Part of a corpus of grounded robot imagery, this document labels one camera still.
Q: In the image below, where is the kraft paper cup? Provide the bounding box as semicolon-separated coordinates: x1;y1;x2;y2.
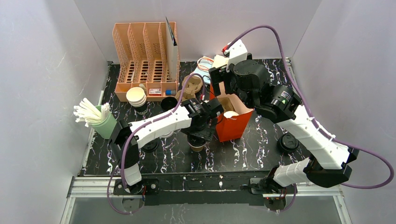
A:
190;144;205;152
223;111;239;120

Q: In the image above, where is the brown pulp cup carrier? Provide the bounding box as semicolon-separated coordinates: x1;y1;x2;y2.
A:
175;75;203;101
218;98;235;112

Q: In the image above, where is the orange paper bag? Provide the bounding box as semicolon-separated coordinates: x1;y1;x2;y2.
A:
216;82;254;142

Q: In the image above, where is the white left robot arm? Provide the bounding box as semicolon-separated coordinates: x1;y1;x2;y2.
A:
109;98;224;188

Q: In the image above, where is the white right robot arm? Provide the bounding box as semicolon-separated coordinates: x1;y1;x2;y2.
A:
209;40;358;188

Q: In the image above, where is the black paper cup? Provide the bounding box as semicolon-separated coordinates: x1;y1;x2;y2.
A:
160;97;178;112

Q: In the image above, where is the white cup lid underneath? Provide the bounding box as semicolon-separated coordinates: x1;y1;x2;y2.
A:
160;131;174;138

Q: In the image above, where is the blue capped small bottle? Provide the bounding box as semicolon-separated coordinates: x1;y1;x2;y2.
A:
165;90;177;96

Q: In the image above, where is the light blue paper bag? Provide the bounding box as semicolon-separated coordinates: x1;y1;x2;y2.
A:
193;56;214;84

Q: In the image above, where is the red white small box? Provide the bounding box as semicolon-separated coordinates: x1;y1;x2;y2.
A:
148;88;162;95

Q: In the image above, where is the grey folder in organizer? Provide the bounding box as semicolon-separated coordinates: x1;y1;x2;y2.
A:
165;17;179;82

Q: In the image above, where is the orange plastic file organizer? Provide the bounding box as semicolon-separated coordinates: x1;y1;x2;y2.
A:
113;22;180;102

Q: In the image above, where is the green straw holder cup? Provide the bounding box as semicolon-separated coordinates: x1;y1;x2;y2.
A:
90;106;117;139

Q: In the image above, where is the white wrapped straws bundle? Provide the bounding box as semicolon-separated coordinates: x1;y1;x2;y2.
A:
73;98;110;127

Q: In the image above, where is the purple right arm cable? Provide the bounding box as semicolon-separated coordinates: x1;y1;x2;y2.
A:
224;25;395;214

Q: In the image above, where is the aluminium rail frame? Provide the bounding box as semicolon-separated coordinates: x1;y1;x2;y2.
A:
61;171;352;224

